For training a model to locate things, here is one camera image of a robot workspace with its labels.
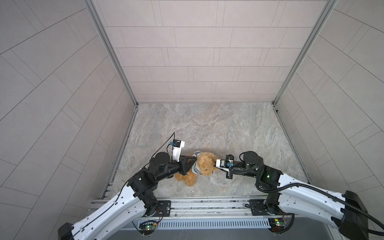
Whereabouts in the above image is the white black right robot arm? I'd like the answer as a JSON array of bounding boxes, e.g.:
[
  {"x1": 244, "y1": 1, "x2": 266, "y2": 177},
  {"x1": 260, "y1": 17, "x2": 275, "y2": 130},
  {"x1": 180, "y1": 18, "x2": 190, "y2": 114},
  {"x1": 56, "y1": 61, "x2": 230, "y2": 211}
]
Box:
[{"x1": 216, "y1": 151, "x2": 369, "y2": 240}]

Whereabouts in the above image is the left aluminium corner post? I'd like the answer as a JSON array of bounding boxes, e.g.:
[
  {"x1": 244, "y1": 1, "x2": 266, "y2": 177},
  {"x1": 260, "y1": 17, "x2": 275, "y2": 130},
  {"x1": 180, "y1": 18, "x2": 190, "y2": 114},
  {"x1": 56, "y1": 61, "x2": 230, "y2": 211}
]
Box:
[{"x1": 84, "y1": 0, "x2": 139, "y2": 108}]

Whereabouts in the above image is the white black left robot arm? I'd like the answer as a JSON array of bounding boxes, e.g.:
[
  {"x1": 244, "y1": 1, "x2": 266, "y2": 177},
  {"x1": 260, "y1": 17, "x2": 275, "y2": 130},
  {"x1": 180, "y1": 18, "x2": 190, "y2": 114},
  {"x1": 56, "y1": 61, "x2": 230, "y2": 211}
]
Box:
[{"x1": 58, "y1": 152, "x2": 198, "y2": 240}]

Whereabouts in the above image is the aluminium corner post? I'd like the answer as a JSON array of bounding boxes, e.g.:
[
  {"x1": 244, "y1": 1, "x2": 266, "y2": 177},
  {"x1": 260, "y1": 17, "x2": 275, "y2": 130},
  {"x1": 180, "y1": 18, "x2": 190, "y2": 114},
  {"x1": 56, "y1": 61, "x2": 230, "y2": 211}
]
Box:
[
  {"x1": 272, "y1": 0, "x2": 338, "y2": 108},
  {"x1": 84, "y1": 0, "x2": 139, "y2": 108}
]

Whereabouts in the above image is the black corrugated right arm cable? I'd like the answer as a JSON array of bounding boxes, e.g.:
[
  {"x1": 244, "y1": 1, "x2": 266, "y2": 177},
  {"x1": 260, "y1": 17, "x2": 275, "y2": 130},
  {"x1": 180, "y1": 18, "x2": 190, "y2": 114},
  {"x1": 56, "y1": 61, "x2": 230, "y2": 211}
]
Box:
[{"x1": 227, "y1": 151, "x2": 384, "y2": 237}]

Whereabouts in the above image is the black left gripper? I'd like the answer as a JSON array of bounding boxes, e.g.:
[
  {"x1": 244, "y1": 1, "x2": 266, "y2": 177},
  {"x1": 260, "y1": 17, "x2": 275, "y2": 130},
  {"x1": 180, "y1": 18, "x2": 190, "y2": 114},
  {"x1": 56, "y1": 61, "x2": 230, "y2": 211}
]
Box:
[{"x1": 152, "y1": 156, "x2": 197, "y2": 184}]

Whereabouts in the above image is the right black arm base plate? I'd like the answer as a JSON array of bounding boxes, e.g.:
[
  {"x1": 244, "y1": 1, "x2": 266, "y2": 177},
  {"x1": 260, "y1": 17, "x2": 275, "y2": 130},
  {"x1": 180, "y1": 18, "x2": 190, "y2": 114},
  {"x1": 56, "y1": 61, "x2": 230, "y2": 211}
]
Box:
[{"x1": 245, "y1": 200, "x2": 290, "y2": 216}]

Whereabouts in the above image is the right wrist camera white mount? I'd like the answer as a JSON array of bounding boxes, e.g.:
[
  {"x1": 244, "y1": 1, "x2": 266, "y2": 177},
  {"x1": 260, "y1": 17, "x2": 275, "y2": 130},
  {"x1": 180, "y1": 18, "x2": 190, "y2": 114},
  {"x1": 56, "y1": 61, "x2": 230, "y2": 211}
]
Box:
[{"x1": 216, "y1": 159, "x2": 234, "y2": 172}]

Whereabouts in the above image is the blue white striped knit sweater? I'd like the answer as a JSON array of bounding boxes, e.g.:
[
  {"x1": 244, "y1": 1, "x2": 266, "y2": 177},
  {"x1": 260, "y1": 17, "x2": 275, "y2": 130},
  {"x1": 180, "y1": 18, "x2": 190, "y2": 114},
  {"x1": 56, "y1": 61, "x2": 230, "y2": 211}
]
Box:
[{"x1": 191, "y1": 151, "x2": 202, "y2": 175}]

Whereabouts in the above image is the right aluminium corner post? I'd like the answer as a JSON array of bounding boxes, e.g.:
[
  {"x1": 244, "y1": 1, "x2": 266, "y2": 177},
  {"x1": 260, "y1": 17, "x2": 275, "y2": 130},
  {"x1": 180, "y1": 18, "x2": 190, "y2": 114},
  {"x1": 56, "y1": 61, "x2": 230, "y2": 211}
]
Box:
[{"x1": 272, "y1": 0, "x2": 338, "y2": 108}]

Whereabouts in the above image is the green circuit board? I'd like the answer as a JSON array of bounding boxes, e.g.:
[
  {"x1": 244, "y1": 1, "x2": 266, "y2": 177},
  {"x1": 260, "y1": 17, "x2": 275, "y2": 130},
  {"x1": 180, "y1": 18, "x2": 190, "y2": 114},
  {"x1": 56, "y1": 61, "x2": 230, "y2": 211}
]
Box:
[
  {"x1": 268, "y1": 218, "x2": 286, "y2": 233},
  {"x1": 140, "y1": 220, "x2": 159, "y2": 236}
]

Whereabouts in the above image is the brown plush teddy bear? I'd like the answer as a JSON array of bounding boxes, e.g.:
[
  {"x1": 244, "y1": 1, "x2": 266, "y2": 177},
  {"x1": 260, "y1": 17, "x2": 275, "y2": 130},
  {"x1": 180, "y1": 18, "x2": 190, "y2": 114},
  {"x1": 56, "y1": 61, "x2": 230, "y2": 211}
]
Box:
[{"x1": 175, "y1": 152, "x2": 218, "y2": 187}]

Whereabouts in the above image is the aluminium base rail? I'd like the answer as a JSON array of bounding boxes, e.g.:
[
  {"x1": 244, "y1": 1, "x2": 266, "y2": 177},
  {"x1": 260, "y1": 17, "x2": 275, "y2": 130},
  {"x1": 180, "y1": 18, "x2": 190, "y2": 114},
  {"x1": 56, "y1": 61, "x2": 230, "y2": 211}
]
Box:
[{"x1": 76, "y1": 195, "x2": 340, "y2": 240}]

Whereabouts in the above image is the right green circuit board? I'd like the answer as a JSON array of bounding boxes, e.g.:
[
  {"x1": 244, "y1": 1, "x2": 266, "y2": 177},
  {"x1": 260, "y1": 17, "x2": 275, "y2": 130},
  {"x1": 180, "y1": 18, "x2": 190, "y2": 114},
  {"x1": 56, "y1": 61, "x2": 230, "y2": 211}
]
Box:
[{"x1": 268, "y1": 218, "x2": 286, "y2": 233}]

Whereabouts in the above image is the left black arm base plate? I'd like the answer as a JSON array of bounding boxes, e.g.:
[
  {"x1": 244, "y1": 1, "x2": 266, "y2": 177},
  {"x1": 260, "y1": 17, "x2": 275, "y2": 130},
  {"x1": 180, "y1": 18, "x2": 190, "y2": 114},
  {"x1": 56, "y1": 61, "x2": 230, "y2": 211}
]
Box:
[{"x1": 151, "y1": 201, "x2": 172, "y2": 218}]

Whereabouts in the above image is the left green circuit board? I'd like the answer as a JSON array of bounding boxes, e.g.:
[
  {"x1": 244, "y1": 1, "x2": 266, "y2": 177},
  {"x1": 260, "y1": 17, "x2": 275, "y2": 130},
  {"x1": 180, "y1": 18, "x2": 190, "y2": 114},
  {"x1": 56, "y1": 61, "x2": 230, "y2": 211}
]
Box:
[{"x1": 140, "y1": 220, "x2": 159, "y2": 236}]

